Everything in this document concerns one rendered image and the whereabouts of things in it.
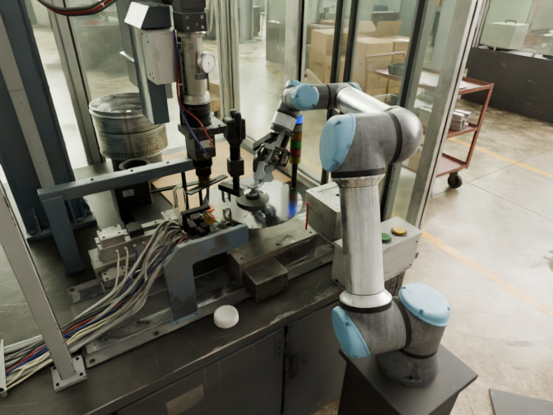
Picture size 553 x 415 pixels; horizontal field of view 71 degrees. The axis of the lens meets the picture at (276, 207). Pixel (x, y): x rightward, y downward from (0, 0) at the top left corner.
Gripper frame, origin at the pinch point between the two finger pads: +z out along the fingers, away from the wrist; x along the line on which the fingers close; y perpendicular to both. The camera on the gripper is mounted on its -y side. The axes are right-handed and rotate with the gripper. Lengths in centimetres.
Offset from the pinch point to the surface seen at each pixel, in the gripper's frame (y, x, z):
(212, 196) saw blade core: -7.2, -10.3, 9.1
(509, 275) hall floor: 12, 195, 4
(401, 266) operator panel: 37, 41, 8
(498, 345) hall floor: 37, 148, 37
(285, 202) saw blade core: 8.7, 7.1, 2.1
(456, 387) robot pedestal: 71, 27, 27
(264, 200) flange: 5.8, 1.0, 3.9
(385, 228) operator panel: 31.3, 31.8, -1.6
